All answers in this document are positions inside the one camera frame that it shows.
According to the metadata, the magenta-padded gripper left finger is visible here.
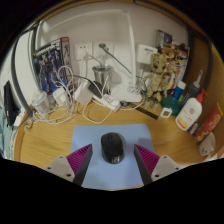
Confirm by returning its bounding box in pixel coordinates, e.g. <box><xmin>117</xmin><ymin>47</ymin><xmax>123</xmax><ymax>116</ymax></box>
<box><xmin>44</xmin><ymin>143</ymin><xmax>94</xmax><ymax>187</ymax></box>

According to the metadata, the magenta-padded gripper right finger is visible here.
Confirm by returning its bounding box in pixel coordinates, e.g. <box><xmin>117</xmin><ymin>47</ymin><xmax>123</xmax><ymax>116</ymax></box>
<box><xmin>133</xmin><ymin>143</ymin><xmax>183</xmax><ymax>186</ymax></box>

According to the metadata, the black computer mouse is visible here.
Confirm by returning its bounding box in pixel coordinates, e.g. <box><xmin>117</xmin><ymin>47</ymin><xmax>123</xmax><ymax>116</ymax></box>
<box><xmin>100</xmin><ymin>132</ymin><xmax>125</xmax><ymax>165</ymax></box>

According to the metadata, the light blue mouse pad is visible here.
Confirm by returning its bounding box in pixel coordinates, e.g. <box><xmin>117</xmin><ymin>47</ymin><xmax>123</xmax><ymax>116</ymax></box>
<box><xmin>69</xmin><ymin>123</ymin><xmax>156</xmax><ymax>190</ymax></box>

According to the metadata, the white mug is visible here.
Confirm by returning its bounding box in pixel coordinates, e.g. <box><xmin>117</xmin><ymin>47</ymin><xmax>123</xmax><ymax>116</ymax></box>
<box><xmin>198</xmin><ymin>131</ymin><xmax>217</xmax><ymax>158</ymax></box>

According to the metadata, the small white thermometer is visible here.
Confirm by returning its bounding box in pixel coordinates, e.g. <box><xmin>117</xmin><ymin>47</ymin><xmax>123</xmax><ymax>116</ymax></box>
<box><xmin>159</xmin><ymin>107</ymin><xmax>174</xmax><ymax>119</ymax></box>

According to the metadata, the white pump lotion bottle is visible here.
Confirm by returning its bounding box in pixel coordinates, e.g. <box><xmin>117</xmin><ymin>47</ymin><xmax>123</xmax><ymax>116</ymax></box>
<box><xmin>174</xmin><ymin>88</ymin><xmax>208</xmax><ymax>132</ymax></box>

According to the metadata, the black ruler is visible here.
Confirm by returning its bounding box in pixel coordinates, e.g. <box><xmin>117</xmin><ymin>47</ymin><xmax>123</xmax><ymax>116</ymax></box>
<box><xmin>126</xmin><ymin>101</ymin><xmax>160</xmax><ymax>121</ymax></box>

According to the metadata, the red snack can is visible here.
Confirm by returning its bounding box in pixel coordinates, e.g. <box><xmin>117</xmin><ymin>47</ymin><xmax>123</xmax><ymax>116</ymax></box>
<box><xmin>193</xmin><ymin>102</ymin><xmax>224</xmax><ymax>144</ymax></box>

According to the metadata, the teal bowl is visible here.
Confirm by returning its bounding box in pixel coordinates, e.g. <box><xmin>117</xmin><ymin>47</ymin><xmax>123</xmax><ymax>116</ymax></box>
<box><xmin>160</xmin><ymin>95</ymin><xmax>183</xmax><ymax>117</ymax></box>

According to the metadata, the teal cloth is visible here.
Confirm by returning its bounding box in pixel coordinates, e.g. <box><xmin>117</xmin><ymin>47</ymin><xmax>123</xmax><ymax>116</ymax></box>
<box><xmin>0</xmin><ymin>106</ymin><xmax>14</xmax><ymax>158</ymax></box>

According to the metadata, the white charger block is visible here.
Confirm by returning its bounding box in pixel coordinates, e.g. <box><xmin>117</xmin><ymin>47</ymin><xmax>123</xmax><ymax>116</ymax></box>
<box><xmin>73</xmin><ymin>84</ymin><xmax>94</xmax><ymax>106</ymax></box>
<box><xmin>52</xmin><ymin>87</ymin><xmax>69</xmax><ymax>107</ymax></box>

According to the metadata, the blue bottle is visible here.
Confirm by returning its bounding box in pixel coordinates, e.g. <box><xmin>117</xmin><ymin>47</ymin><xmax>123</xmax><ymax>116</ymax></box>
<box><xmin>172</xmin><ymin>80</ymin><xmax>187</xmax><ymax>100</ymax></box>

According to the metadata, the white power strip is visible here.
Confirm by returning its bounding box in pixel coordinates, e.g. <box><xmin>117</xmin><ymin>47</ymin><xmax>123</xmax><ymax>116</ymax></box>
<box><xmin>92</xmin><ymin>93</ymin><xmax>122</xmax><ymax>113</ymax></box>

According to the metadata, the dark spray bottle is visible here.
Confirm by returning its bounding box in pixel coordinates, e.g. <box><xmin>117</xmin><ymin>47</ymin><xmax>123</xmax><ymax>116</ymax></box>
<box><xmin>181</xmin><ymin>69</ymin><xmax>204</xmax><ymax>104</ymax></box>

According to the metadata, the white desk lamp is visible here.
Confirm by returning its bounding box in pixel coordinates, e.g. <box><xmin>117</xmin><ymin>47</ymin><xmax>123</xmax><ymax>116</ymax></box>
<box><xmin>38</xmin><ymin>8</ymin><xmax>143</xmax><ymax>104</ymax></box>

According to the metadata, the black power adapter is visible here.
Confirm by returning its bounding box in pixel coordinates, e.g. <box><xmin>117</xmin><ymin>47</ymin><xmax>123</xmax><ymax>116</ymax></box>
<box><xmin>87</xmin><ymin>80</ymin><xmax>104</xmax><ymax>99</ymax></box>

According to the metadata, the brown tree figure toy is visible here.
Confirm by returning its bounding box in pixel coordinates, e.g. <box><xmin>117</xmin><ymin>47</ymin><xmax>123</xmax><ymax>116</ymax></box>
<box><xmin>143</xmin><ymin>53</ymin><xmax>172</xmax><ymax>111</ymax></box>

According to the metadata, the steel tumbler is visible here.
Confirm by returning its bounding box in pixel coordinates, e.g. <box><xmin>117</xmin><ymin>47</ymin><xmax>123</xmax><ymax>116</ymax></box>
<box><xmin>91</xmin><ymin>64</ymin><xmax>115</xmax><ymax>96</ymax></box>

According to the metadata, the blue model kit box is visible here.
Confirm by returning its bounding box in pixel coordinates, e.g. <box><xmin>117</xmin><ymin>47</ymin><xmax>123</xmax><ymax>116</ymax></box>
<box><xmin>32</xmin><ymin>36</ymin><xmax>73</xmax><ymax>94</ymax></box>

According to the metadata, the white router box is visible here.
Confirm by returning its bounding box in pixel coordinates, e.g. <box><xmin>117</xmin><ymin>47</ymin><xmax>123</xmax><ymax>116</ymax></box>
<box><xmin>135</xmin><ymin>43</ymin><xmax>158</xmax><ymax>65</ymax></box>

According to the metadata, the white cable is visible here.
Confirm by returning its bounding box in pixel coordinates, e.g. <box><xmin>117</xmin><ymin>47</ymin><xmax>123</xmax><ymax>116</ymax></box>
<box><xmin>81</xmin><ymin>101</ymin><xmax>116</xmax><ymax>125</ymax></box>

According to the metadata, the grey metal frame post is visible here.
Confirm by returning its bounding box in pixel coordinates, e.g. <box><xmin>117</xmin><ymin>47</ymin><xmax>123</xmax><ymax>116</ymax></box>
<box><xmin>10</xmin><ymin>28</ymin><xmax>38</xmax><ymax>118</ymax></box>

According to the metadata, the dark green cable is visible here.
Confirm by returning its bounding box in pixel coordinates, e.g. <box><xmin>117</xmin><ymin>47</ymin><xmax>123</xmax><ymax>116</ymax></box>
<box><xmin>98</xmin><ymin>42</ymin><xmax>133</xmax><ymax>75</ymax></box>

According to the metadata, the white wall socket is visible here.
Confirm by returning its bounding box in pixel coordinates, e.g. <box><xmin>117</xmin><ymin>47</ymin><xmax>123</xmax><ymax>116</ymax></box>
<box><xmin>93</xmin><ymin>40</ymin><xmax>115</xmax><ymax>58</ymax></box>
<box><xmin>73</xmin><ymin>41</ymin><xmax>94</xmax><ymax>61</ymax></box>

